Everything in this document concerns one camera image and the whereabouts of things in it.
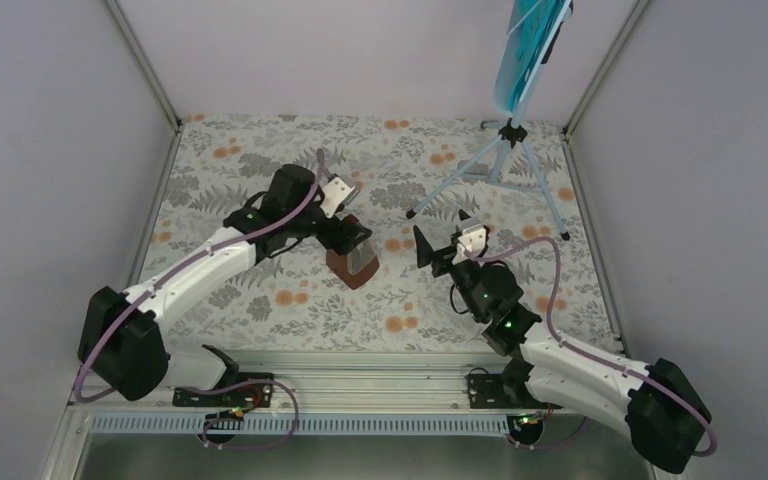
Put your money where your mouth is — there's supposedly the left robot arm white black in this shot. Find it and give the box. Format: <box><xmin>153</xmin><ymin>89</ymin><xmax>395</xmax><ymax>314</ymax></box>
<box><xmin>73</xmin><ymin>164</ymin><xmax>371</xmax><ymax>405</ymax></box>

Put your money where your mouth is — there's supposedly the floral patterned table mat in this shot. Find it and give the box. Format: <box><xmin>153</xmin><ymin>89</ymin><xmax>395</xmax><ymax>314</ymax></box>
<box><xmin>122</xmin><ymin>113</ymin><xmax>618</xmax><ymax>354</ymax></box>

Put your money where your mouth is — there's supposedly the brown wooden metronome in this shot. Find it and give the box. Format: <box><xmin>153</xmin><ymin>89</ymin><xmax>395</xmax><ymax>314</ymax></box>
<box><xmin>321</xmin><ymin>214</ymin><xmax>380</xmax><ymax>290</ymax></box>

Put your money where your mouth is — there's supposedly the light blue music stand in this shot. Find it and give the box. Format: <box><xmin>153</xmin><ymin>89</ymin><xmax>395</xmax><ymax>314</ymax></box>
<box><xmin>406</xmin><ymin>0</ymin><xmax>574</xmax><ymax>241</ymax></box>

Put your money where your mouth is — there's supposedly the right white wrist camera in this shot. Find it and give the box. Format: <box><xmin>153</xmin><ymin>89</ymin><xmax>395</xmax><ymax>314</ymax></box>
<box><xmin>455</xmin><ymin>218</ymin><xmax>488</xmax><ymax>259</ymax></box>

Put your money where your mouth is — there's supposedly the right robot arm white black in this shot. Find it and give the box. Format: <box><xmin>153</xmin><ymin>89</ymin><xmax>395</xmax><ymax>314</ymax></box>
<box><xmin>413</xmin><ymin>212</ymin><xmax>719</xmax><ymax>474</ymax></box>

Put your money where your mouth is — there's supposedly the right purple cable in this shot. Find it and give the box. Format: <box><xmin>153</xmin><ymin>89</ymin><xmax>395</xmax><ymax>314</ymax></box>
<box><xmin>466</xmin><ymin>236</ymin><xmax>719</xmax><ymax>458</ymax></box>

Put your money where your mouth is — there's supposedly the aluminium rail frame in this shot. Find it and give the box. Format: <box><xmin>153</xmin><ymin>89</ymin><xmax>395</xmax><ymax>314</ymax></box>
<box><xmin>39</xmin><ymin>347</ymin><xmax>690</xmax><ymax>480</ymax></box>

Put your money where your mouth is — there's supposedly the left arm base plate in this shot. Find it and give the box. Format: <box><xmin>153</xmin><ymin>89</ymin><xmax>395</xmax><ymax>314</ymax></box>
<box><xmin>172</xmin><ymin>372</ymin><xmax>275</xmax><ymax>410</ymax></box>

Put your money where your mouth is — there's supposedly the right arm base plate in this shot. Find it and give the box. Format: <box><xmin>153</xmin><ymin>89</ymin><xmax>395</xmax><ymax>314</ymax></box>
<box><xmin>466</xmin><ymin>372</ymin><xmax>512</xmax><ymax>410</ymax></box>

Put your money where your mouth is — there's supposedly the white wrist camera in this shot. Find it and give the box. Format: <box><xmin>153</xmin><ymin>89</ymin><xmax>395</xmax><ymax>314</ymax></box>
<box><xmin>455</xmin><ymin>218</ymin><xmax>488</xmax><ymax>259</ymax></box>
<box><xmin>320</xmin><ymin>175</ymin><xmax>359</xmax><ymax>218</ymax></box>

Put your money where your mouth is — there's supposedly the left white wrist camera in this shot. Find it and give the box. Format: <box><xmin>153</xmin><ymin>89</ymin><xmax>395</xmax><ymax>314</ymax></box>
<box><xmin>320</xmin><ymin>175</ymin><xmax>359</xmax><ymax>218</ymax></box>

